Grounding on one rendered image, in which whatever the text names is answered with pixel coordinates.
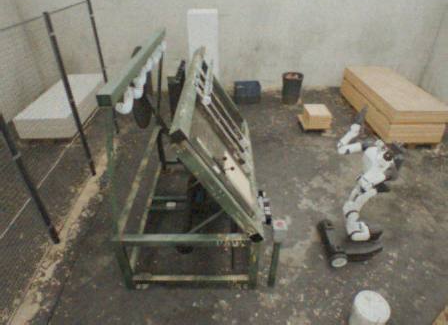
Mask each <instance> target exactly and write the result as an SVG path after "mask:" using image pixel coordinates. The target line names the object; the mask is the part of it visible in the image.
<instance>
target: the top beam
mask: <svg viewBox="0 0 448 325"><path fill-rule="evenodd" d="M203 60H204V51H203V50H202V49H201V47H199V49H197V50H195V51H194V54H193V56H192V61H191V63H190V66H189V70H188V73H187V77H186V80H185V82H184V87H183V89H182V94H181V96H180V98H179V103H178V105H177V110H176V112H175V115H174V119H173V122H172V127H171V129H170V131H169V136H171V137H172V139H173V140H174V141H175V142H176V144H180V143H181V142H182V141H184V140H186V139H188V138H189V131H190V127H191V119H192V116H193V112H194V105H195V101H196V93H197V90H196V89H195V88H194V86H193V85H192V81H193V80H194V81H195V83H196V85H197V86H199V82H198V81H197V80H196V78H195V77H194V72H196V74H197V75H198V76H199V79H200V74H201V72H199V69H198V68H197V67H196V64H198V65H199V67H202V63H203Z"/></svg>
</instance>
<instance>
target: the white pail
mask: <svg viewBox="0 0 448 325"><path fill-rule="evenodd" d="M353 307H354V308H353ZM353 307H352V309H353V310H352V314H351V315H350V317H349V325H381V324H384V323H385V322H386V321H387V320H388V318H389V315H390V307H389V306H388V303H387V301H386V300H385V299H383V297H381V295H378V293H375V292H373V291H372V292H370V291H363V292H359V294H357V297H355V302H354V306H353Z"/></svg>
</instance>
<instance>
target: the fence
mask: <svg viewBox="0 0 448 325"><path fill-rule="evenodd" d="M193 144H195V145H196V147H197V148H198V149H199V150H200V151H201V153H203V156H205V157H206V159H207V160H208V161H209V163H211V165H212V166H216V167H217V168H218V170H220V173H219V175H220V176H221V177H222V178H223V180H225V181H226V180H228V181H229V182H230V184H231V185H232V188H231V190H233V192H235V195H237V197H238V198H239V199H240V200H241V202H242V203H243V204H244V205H245V207H247V209H248V210H249V211H250V213H251V214H252V213H254V207H253V206H252V204H250V202H249V201H248V200H247V198H246V197H245V195H243V194H242V192H241V191H240V190H239V188H237V186H236V185H235V183H234V182H233V180H231V178H230V177H229V176H228V174H227V173H226V174H224V173H223V171H222V170H221V169H220V168H219V167H218V165H217V164H216V163H215V161H213V158H212V157H213V156H212V155H211V153H210V152H209V151H208V149H207V148H206V149H205V148H203V146H204V145H203V143H202V142H201V144H200V142H199V141H198V136H196V138H194V139H193Z"/></svg>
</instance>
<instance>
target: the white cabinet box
mask: <svg viewBox="0 0 448 325"><path fill-rule="evenodd" d="M187 18H188V38H189V47H190V52H189V57H190V63H191V61H192V56H193V54H194V51H195V50H197V49H199V47H201V49H202V50H203V51H204V60H205V61H206V63H207V65H208V67H210V63H211V59H212V58H213V74H214V75H215V76H216V78H217V79H218V9H190V10H188V13H187Z"/></svg>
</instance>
